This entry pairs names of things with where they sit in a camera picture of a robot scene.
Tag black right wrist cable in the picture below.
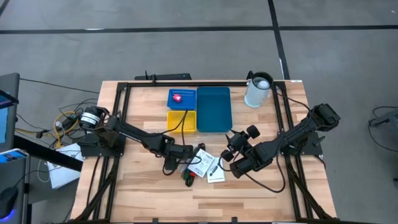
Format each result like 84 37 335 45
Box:
217 136 286 194

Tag yellow perforated plastic basket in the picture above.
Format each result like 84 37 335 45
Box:
166 110 198 134

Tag white box dark picture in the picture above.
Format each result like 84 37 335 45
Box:
206 157 226 184

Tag black device behind table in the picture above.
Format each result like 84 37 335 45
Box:
134 70 193 82

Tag black computer mouse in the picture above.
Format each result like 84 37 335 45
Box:
0 185 19 220

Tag white card with printed labels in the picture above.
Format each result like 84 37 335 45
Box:
187 148 215 178

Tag grey monitor with blue screen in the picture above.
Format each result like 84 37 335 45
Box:
0 73 21 153

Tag green bungee cord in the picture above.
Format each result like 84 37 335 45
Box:
180 166 195 184

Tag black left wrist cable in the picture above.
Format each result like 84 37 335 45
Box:
149 108 203 177

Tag yellow cable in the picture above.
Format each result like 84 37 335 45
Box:
14 110 80 149

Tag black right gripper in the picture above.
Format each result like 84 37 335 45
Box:
220 124 276 180

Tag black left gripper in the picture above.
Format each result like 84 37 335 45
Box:
160 141 195 172

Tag blue and white flat box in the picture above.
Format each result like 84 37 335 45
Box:
0 148 30 165

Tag black desk edge bar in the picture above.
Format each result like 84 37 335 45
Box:
12 135 84 172

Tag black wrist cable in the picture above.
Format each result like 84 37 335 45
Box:
217 136 286 194
149 108 203 177

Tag blue perforated plastic basket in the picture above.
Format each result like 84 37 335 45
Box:
167 88 197 111

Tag teal plastic bin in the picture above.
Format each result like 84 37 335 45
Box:
196 86 233 134

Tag black cable bundle red strap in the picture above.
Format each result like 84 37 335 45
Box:
183 169 197 188

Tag black aluminium table frame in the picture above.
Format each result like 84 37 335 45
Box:
73 80 340 223

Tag white paper sheets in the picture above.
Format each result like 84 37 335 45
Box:
45 142 85 190

